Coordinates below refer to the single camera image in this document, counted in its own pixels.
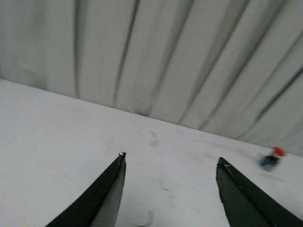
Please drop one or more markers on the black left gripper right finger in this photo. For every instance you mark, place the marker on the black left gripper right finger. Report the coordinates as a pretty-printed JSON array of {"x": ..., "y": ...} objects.
[{"x": 246, "y": 205}]

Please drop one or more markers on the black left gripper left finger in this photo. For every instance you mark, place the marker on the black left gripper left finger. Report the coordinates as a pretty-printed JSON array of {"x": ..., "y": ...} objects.
[{"x": 99, "y": 205}]

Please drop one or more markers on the white pleated curtain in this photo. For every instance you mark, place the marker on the white pleated curtain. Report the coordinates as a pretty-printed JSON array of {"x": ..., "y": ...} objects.
[{"x": 233, "y": 68}]

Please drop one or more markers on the red push button switch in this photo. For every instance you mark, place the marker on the red push button switch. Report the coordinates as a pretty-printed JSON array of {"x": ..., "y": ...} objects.
[{"x": 272, "y": 160}]

